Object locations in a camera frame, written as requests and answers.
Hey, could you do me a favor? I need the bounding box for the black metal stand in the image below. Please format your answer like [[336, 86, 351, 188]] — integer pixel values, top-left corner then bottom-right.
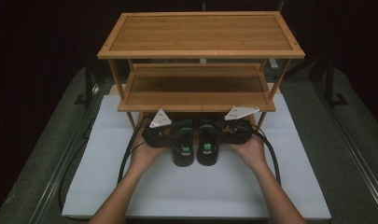
[[74, 57, 100, 107], [324, 54, 349, 107]]

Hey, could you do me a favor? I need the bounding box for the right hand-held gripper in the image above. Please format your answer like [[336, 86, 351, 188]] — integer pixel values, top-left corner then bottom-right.
[[222, 105, 261, 145]]

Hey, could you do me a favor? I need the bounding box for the thin black floor cable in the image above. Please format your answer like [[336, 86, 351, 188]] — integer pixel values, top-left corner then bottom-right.
[[59, 138, 91, 218]]

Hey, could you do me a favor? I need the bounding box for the black sneaker green tab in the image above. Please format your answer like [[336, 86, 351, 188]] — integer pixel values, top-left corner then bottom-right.
[[196, 117, 222, 167], [172, 119, 197, 168]]

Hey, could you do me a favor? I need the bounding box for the person's right hand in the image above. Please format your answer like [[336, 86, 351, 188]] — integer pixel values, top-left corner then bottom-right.
[[228, 133, 269, 172]]

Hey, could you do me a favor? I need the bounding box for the person's left hand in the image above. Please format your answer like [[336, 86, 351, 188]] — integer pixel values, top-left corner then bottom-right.
[[129, 126, 170, 172]]

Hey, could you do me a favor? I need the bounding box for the metal floor rail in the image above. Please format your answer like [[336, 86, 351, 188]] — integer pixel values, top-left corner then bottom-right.
[[29, 83, 105, 224], [312, 82, 378, 208]]

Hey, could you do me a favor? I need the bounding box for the wooden shoe rack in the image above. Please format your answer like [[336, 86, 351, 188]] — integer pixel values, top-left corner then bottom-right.
[[96, 11, 306, 132]]

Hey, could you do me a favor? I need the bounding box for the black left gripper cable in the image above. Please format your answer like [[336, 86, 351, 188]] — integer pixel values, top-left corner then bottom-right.
[[117, 116, 151, 185]]

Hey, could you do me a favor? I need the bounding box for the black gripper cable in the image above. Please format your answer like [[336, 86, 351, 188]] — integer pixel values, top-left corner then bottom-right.
[[251, 123, 282, 186], [117, 116, 151, 185]]

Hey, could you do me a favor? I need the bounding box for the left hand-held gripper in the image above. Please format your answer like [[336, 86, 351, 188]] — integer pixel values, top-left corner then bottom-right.
[[142, 107, 180, 148]]

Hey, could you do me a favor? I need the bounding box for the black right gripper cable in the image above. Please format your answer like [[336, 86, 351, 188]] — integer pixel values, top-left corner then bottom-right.
[[251, 123, 282, 186]]

